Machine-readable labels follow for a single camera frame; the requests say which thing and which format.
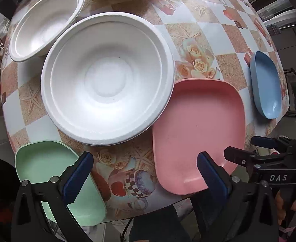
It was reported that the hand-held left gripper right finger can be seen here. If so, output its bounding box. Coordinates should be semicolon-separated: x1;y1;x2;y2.
197;151;279;242

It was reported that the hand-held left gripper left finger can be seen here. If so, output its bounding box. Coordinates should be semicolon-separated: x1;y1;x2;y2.
11;151;94;242

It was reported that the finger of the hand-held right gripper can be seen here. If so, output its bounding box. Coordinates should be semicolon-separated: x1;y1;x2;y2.
251;135;294;152
224;146;262;170

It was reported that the pink square plate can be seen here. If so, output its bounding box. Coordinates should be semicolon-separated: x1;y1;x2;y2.
152;79;246;195

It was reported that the white paper bowl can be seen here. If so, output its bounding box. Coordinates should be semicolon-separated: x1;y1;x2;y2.
9;0;85;63
40;12;175;146

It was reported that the green square plate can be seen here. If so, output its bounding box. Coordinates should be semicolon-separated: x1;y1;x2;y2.
15;140;107;224

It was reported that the blue square plate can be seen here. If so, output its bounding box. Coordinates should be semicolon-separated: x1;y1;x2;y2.
249;51;282;120

